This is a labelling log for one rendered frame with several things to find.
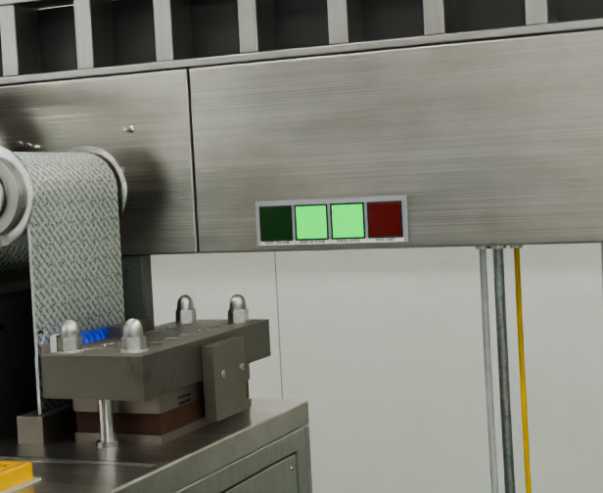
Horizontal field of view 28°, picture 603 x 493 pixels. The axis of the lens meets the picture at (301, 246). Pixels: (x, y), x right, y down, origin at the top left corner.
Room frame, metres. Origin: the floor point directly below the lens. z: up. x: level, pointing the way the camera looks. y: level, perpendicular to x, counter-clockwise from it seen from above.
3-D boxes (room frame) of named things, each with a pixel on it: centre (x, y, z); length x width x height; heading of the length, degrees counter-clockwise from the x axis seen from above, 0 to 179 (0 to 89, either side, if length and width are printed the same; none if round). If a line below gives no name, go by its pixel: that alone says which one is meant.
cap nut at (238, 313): (1.95, 0.11, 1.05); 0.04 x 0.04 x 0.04
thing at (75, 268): (1.83, 0.33, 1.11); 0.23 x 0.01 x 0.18; 157
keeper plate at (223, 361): (1.80, 0.12, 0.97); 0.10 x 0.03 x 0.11; 157
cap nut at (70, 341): (1.68, 0.32, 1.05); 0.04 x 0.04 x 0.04
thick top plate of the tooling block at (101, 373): (1.82, 0.21, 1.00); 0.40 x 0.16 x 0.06; 157
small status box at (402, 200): (1.88, -0.05, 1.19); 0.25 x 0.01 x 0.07; 67
